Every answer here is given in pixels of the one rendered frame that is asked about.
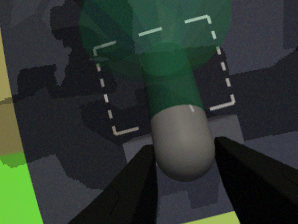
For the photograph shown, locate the green glass bottle with grey cap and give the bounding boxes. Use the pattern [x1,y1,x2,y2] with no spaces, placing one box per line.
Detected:
[78,0,233,181]

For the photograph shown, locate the grey blocks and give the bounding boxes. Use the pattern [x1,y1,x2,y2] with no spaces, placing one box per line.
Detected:
[122,115,243,165]

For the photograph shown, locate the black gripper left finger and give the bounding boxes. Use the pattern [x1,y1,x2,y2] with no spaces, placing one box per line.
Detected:
[68,144,158,224]

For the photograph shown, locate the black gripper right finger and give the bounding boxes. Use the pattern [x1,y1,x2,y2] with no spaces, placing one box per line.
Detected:
[214,136,298,224]

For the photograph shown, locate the dark grey mat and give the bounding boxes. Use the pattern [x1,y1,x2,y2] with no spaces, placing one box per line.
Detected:
[0,0,298,224]

